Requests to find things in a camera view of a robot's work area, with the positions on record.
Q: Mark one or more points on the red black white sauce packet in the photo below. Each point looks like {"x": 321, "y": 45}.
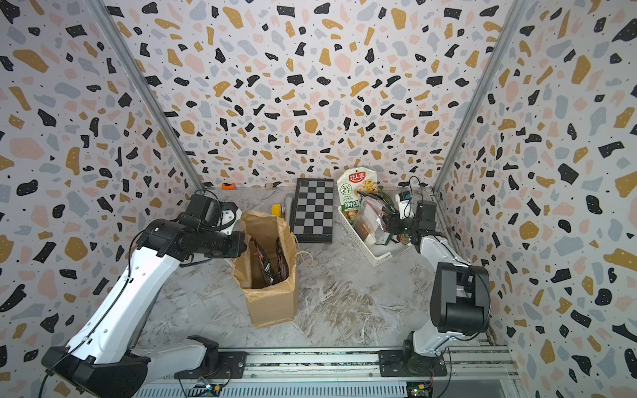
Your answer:
{"x": 263, "y": 274}

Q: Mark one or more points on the grey metal tube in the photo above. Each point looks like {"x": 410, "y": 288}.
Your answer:
{"x": 288, "y": 204}

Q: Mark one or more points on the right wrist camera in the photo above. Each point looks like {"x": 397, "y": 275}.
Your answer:
{"x": 403, "y": 202}

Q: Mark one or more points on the white perforated plastic basket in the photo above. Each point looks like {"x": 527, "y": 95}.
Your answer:
{"x": 375, "y": 254}

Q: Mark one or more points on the yellow red toy block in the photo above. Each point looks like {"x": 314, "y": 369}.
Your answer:
{"x": 276, "y": 210}

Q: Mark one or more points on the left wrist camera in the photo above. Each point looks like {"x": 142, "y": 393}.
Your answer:
{"x": 229, "y": 217}

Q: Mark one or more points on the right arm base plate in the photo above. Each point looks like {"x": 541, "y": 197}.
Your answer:
{"x": 396, "y": 363}

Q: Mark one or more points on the black white chessboard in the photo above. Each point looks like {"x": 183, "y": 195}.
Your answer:
{"x": 312, "y": 212}

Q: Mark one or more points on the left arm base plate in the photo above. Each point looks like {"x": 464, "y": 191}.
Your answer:
{"x": 226, "y": 365}

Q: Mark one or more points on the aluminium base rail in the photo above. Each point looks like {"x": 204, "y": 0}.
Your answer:
{"x": 348, "y": 372}

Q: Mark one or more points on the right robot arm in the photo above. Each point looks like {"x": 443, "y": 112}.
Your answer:
{"x": 460, "y": 304}

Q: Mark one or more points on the clear red condiment packet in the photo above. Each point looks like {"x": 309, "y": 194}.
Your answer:
{"x": 375, "y": 220}

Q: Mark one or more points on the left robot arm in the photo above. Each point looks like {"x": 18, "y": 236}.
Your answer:
{"x": 100, "y": 359}

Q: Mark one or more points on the brown paper bag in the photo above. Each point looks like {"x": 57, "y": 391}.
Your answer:
{"x": 278, "y": 303}

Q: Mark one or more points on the large white yellow snack packet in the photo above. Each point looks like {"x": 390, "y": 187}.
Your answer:
{"x": 352, "y": 184}

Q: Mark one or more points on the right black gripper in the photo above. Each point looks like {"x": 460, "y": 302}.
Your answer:
{"x": 393, "y": 225}

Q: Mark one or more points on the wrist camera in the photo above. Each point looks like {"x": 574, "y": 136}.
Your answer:
{"x": 403, "y": 202}
{"x": 229, "y": 217}

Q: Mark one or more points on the dark packet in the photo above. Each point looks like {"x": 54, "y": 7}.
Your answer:
{"x": 282, "y": 264}

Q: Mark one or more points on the orange black small object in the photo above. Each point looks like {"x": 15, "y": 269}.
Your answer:
{"x": 229, "y": 186}

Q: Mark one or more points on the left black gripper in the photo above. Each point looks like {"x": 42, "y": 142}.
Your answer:
{"x": 240, "y": 246}

